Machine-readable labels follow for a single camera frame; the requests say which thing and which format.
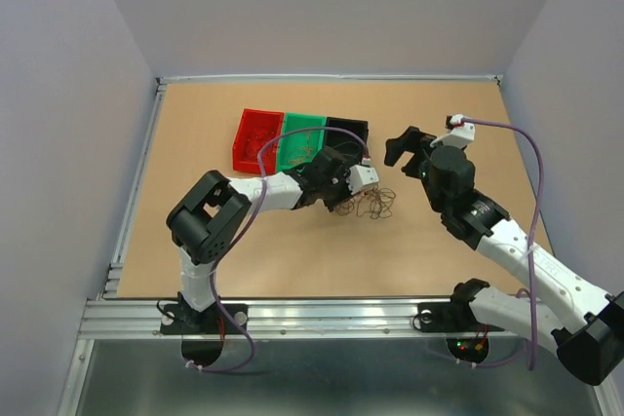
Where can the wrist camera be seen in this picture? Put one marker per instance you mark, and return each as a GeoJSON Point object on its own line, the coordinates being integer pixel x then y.
{"type": "Point", "coordinates": [459, 133]}
{"type": "Point", "coordinates": [362, 176]}

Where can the red plastic bin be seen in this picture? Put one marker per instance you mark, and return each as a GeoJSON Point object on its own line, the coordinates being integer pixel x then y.
{"type": "Point", "coordinates": [256, 127]}

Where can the black plastic bin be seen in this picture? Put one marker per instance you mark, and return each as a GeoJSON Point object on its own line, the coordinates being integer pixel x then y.
{"type": "Point", "coordinates": [347, 143]}

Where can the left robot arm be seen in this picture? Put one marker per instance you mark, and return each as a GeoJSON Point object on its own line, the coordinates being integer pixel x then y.
{"type": "Point", "coordinates": [203, 224]}

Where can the green plastic bin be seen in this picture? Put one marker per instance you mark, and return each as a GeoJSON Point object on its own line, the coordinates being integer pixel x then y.
{"type": "Point", "coordinates": [301, 147]}

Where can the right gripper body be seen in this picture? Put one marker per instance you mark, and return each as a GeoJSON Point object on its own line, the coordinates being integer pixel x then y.
{"type": "Point", "coordinates": [424, 152]}

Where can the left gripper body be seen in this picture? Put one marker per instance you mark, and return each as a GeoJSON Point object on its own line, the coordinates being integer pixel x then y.
{"type": "Point", "coordinates": [334, 194]}

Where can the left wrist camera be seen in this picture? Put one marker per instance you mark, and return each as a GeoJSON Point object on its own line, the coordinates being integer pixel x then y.
{"type": "Point", "coordinates": [362, 176]}

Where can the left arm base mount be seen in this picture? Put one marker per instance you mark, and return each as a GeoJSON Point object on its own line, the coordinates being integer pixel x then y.
{"type": "Point", "coordinates": [178, 318]}

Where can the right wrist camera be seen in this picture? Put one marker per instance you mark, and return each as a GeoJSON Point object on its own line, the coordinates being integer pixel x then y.
{"type": "Point", "coordinates": [459, 133]}

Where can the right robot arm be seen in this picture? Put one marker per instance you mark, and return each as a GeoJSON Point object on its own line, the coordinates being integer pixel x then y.
{"type": "Point", "coordinates": [579, 322]}

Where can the aluminium frame rail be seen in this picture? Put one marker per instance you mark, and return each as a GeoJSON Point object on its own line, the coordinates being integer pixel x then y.
{"type": "Point", "coordinates": [330, 296]}

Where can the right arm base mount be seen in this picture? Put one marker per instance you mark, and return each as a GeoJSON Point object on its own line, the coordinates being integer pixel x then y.
{"type": "Point", "coordinates": [445, 317]}

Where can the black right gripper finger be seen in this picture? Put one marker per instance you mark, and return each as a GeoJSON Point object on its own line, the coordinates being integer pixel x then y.
{"type": "Point", "coordinates": [408, 142]}
{"type": "Point", "coordinates": [412, 167]}

